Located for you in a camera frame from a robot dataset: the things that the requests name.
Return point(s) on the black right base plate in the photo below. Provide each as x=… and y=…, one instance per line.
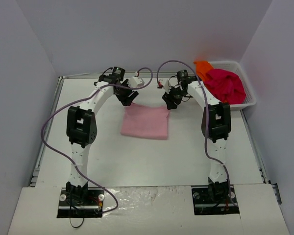
x=204, y=204

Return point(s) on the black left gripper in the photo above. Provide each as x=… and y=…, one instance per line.
x=125, y=94

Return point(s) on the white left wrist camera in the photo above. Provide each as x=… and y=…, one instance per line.
x=135, y=82

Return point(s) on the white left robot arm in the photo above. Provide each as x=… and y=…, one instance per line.
x=82, y=127

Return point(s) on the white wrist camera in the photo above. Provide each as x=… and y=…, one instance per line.
x=135, y=82
x=164, y=84

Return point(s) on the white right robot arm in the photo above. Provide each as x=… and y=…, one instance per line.
x=216, y=126

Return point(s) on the orange t shirt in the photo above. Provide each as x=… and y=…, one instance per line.
x=202, y=69

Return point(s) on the pink t shirt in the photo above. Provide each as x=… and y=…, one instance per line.
x=141, y=121

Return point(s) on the white plastic basket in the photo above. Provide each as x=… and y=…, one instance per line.
x=236, y=68

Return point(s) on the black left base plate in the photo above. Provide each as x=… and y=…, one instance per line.
x=88, y=207

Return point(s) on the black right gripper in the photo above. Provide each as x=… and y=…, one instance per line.
x=172, y=97

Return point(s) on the magenta t shirt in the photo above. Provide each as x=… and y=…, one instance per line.
x=236, y=92

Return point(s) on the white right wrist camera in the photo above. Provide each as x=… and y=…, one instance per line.
x=164, y=84

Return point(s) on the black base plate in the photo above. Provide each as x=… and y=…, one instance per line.
x=88, y=207
x=204, y=204

